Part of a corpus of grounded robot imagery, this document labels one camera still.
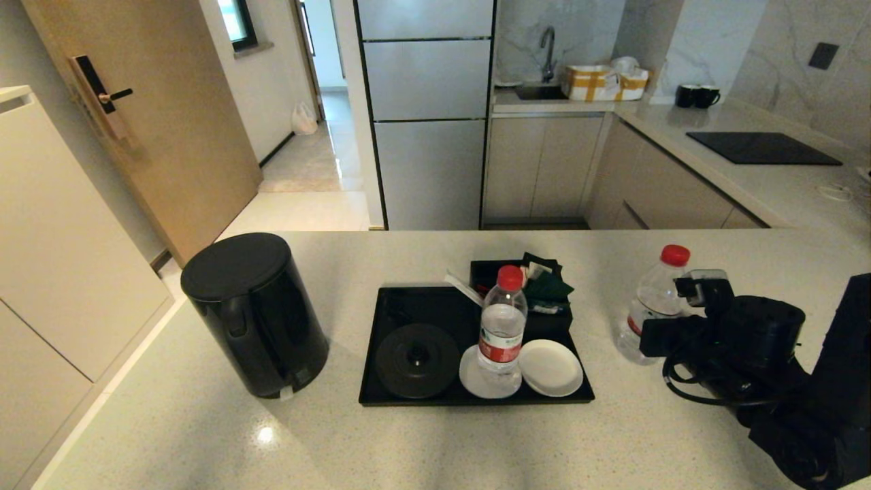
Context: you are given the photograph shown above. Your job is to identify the clear red-label water bottle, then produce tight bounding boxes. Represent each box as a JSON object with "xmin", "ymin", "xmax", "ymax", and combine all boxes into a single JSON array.
[
  {"xmin": 475, "ymin": 265, "xmax": 528, "ymax": 383},
  {"xmin": 616, "ymin": 244, "xmax": 691, "ymax": 367}
]

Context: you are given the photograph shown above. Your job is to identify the black electric kettle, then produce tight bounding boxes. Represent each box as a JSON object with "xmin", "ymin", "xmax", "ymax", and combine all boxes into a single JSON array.
[{"xmin": 180, "ymin": 233, "xmax": 330, "ymax": 400}]

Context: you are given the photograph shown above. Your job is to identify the black box of sachets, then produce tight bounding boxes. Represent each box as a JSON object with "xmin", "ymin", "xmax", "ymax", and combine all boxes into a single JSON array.
[{"xmin": 468, "ymin": 259, "xmax": 574, "ymax": 342}]

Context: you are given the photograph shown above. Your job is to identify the dark green tea bag packets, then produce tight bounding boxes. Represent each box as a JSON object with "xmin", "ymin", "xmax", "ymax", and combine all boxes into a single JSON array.
[{"xmin": 521, "ymin": 252, "xmax": 575, "ymax": 316}]

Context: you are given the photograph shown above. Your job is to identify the black round kettle base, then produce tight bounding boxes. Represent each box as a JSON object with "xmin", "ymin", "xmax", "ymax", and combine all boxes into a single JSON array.
[{"xmin": 375, "ymin": 323, "xmax": 461, "ymax": 400}]

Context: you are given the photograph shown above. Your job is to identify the white ceramic saucer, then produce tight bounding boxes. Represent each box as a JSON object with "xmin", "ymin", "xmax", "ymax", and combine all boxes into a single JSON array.
[
  {"xmin": 457, "ymin": 343, "xmax": 522, "ymax": 399},
  {"xmin": 519, "ymin": 339, "xmax": 585, "ymax": 398}
]

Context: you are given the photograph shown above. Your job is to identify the black induction cooktop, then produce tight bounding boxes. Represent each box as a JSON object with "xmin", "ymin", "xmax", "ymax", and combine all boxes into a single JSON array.
[{"xmin": 685, "ymin": 131, "xmax": 843, "ymax": 166}]

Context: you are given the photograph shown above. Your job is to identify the beige kitchen base cabinet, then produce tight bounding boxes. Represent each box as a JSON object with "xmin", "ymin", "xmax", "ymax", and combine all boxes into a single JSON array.
[{"xmin": 483, "ymin": 112, "xmax": 770, "ymax": 231}]

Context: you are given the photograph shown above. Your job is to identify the white wrapped stir stick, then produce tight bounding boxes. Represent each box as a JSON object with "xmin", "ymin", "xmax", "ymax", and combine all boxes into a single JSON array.
[{"xmin": 444, "ymin": 271, "xmax": 485, "ymax": 307}]

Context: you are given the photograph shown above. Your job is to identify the taped cardboard box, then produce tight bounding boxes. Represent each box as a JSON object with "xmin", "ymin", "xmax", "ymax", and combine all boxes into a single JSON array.
[{"xmin": 561, "ymin": 63, "xmax": 651, "ymax": 103}]

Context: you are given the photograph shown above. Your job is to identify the black rectangular serving tray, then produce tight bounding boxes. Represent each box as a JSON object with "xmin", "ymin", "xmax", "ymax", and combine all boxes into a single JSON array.
[{"xmin": 359, "ymin": 284, "xmax": 595, "ymax": 408}]

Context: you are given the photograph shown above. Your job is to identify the steel kitchen sink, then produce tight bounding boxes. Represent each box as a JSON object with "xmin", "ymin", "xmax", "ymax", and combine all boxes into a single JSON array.
[{"xmin": 514, "ymin": 83, "xmax": 569, "ymax": 101}]

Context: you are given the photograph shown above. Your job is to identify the chrome kitchen faucet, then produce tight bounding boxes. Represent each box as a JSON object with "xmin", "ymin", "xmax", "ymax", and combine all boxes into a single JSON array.
[{"xmin": 540, "ymin": 26, "xmax": 558, "ymax": 84}]

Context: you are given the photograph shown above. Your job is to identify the silver grey refrigerator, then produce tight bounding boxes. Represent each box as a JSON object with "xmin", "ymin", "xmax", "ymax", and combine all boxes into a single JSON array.
[{"xmin": 354, "ymin": 0, "xmax": 496, "ymax": 231}]

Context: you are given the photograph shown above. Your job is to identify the white plastic bag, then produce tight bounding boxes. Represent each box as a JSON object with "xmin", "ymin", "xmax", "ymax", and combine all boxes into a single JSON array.
[{"xmin": 291, "ymin": 102, "xmax": 318, "ymax": 135}]

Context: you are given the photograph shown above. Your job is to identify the dark framed window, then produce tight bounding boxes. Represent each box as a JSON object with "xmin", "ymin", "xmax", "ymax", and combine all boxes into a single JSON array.
[{"xmin": 216, "ymin": 0, "xmax": 258, "ymax": 52}]

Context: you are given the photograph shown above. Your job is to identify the light wooden door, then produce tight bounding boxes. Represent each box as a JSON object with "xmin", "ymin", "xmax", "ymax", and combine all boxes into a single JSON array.
[{"xmin": 20, "ymin": 0, "xmax": 263, "ymax": 270}]

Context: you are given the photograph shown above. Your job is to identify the white tall cabinet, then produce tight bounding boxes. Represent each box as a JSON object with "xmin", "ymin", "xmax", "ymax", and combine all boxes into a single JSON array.
[{"xmin": 0, "ymin": 85, "xmax": 175, "ymax": 490}]

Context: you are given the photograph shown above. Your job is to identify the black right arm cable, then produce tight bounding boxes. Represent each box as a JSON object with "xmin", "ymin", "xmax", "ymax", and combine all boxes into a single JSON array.
[{"xmin": 663, "ymin": 353, "xmax": 783, "ymax": 408}]

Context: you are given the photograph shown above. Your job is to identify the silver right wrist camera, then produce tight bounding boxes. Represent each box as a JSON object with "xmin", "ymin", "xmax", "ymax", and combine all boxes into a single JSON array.
[{"xmin": 674, "ymin": 269, "xmax": 731, "ymax": 308}]

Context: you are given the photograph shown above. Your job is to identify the dark wall switch plate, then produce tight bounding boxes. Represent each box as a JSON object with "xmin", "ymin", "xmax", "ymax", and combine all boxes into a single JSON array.
[{"xmin": 808, "ymin": 42, "xmax": 839, "ymax": 70}]

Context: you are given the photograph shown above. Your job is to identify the black door lock handle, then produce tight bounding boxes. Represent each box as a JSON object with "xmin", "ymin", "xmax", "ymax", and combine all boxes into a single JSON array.
[{"xmin": 68, "ymin": 54, "xmax": 133, "ymax": 141}]

